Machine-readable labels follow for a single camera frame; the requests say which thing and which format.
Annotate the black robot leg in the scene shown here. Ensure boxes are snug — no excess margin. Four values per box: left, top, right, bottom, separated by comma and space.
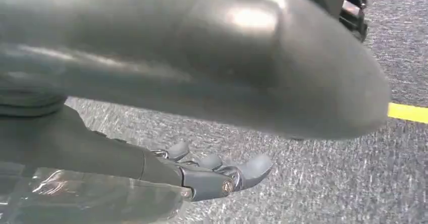
290, 0, 378, 43

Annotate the yellow floor tape strip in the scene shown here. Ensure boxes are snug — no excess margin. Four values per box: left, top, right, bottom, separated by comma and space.
387, 102, 428, 125

